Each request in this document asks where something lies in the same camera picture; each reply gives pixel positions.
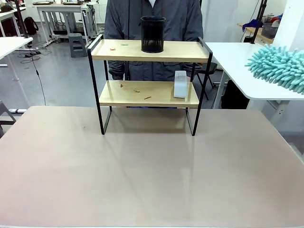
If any blue cloth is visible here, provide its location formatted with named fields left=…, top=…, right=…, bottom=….
left=242, top=19, right=265, bottom=32

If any white desk with metal legs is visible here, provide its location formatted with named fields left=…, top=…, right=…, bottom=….
left=0, top=37, right=34, bottom=81

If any gray plastic step stool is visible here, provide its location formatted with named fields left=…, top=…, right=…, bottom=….
left=68, top=33, right=88, bottom=58

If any black backpack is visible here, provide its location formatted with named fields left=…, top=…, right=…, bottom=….
left=23, top=16, right=39, bottom=36

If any gray mesh basket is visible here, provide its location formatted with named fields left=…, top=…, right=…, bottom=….
left=261, top=22, right=280, bottom=39

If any white side table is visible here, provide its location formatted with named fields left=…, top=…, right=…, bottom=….
left=204, top=42, right=304, bottom=110

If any black folding chair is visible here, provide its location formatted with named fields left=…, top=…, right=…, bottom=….
left=194, top=62, right=219, bottom=101

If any teal chenille duster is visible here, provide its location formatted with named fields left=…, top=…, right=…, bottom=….
left=244, top=44, right=304, bottom=95

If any black clamp pole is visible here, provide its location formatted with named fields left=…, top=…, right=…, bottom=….
left=13, top=0, right=31, bottom=40

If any black floor cable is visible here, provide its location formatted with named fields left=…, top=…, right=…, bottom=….
left=20, top=44, right=48, bottom=105

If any white rectangular box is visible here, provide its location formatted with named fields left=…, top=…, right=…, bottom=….
left=173, top=70, right=191, bottom=99

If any white workbench with trays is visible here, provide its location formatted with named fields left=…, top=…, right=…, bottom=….
left=32, top=0, right=97, bottom=46

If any person in gray jacket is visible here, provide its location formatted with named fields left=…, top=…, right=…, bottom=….
left=104, top=0, right=204, bottom=83

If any black mesh pen holder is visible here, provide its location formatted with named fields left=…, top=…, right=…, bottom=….
left=140, top=16, right=166, bottom=54

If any gray chair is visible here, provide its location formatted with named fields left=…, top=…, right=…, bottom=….
left=0, top=100, right=18, bottom=139

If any black frame wooden two-tier shelf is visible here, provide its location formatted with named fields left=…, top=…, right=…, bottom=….
left=87, top=34, right=213, bottom=137

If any black camera stand pole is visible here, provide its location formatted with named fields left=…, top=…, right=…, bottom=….
left=250, top=0, right=268, bottom=45

